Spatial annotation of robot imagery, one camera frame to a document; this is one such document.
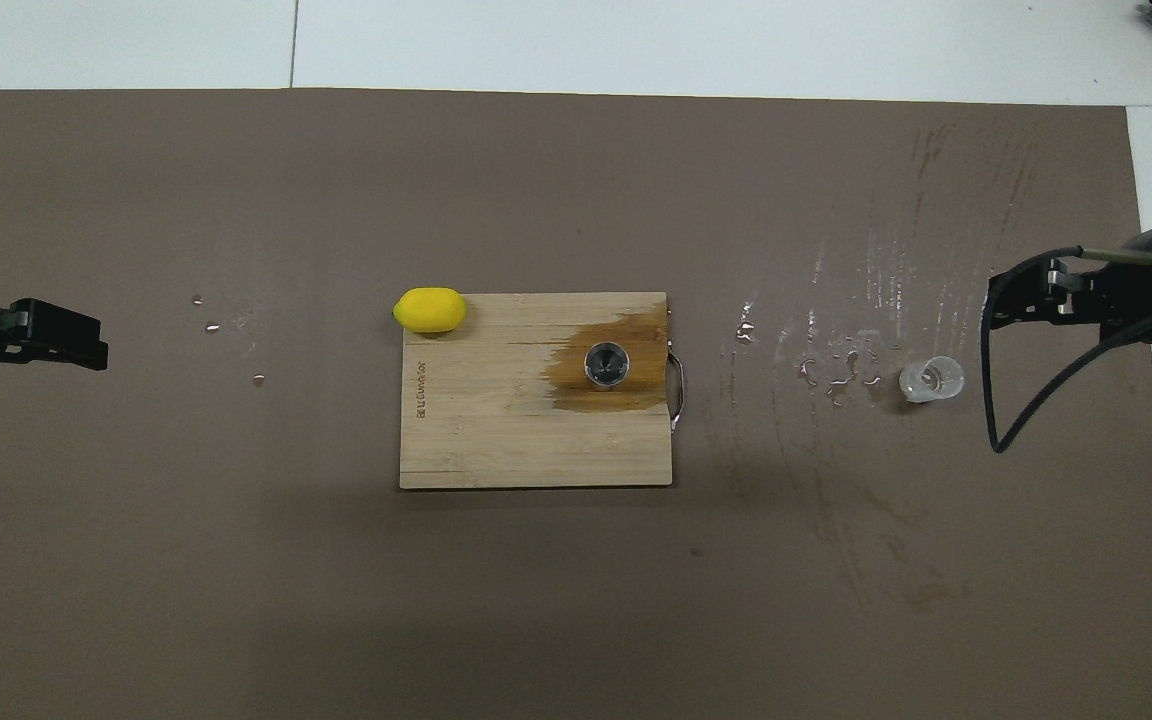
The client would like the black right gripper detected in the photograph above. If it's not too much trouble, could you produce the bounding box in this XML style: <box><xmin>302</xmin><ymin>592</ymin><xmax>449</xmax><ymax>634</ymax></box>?
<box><xmin>988</xmin><ymin>228</ymin><xmax>1152</xmax><ymax>346</ymax></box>

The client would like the clear plastic cup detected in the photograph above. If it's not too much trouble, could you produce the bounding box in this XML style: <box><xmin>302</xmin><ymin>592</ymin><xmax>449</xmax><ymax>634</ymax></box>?
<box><xmin>898</xmin><ymin>355</ymin><xmax>966</xmax><ymax>404</ymax></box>

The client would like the steel jigger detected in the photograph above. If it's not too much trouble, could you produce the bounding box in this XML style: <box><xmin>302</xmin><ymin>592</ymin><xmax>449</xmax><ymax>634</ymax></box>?
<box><xmin>584</xmin><ymin>341</ymin><xmax>630</xmax><ymax>388</ymax></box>

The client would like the yellow lemon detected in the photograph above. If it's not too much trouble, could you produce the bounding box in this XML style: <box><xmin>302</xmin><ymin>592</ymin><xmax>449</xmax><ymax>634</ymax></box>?
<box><xmin>393</xmin><ymin>287</ymin><xmax>468</xmax><ymax>334</ymax></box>

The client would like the wooden cutting board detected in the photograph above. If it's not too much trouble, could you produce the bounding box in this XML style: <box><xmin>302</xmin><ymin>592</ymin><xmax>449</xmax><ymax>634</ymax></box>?
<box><xmin>399</xmin><ymin>292</ymin><xmax>684</xmax><ymax>490</ymax></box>

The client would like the brown table mat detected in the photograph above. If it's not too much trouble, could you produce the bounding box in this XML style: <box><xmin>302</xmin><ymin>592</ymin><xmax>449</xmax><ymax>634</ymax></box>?
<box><xmin>0</xmin><ymin>88</ymin><xmax>1152</xmax><ymax>720</ymax></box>

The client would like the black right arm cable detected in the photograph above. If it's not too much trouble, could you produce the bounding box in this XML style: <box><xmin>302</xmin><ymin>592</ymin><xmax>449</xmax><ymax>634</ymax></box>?
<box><xmin>981</xmin><ymin>247</ymin><xmax>1152</xmax><ymax>454</ymax></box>

